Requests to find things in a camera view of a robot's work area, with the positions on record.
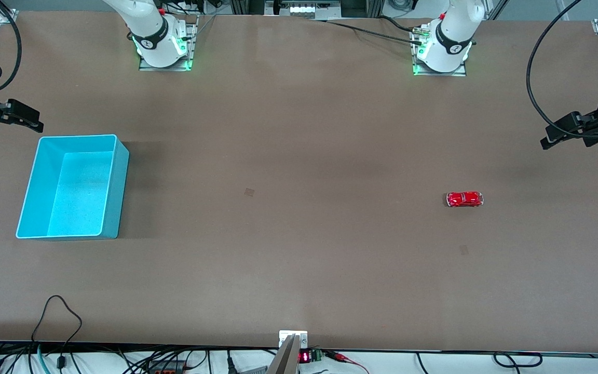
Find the red beetle toy car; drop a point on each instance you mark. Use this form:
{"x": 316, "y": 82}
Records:
{"x": 464, "y": 199}

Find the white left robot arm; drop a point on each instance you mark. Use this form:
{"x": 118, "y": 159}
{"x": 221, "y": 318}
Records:
{"x": 454, "y": 31}

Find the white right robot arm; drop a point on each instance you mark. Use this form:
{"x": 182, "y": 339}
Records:
{"x": 156, "y": 31}

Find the blue plastic box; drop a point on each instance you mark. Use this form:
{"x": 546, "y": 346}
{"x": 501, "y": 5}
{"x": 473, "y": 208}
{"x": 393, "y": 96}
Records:
{"x": 78, "y": 192}

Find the black power strip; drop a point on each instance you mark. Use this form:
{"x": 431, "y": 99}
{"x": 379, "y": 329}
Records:
{"x": 166, "y": 368}

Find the grey equipment with white light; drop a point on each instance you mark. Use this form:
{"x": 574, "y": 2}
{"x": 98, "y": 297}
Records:
{"x": 304, "y": 9}

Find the small red display module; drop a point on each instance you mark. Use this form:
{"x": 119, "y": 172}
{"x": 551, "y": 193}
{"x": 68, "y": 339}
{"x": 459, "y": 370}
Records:
{"x": 305, "y": 357}

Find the aluminium corner bracket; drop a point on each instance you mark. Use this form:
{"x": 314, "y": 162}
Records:
{"x": 5, "y": 18}

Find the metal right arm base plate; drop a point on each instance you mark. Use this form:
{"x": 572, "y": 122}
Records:
{"x": 191, "y": 36}

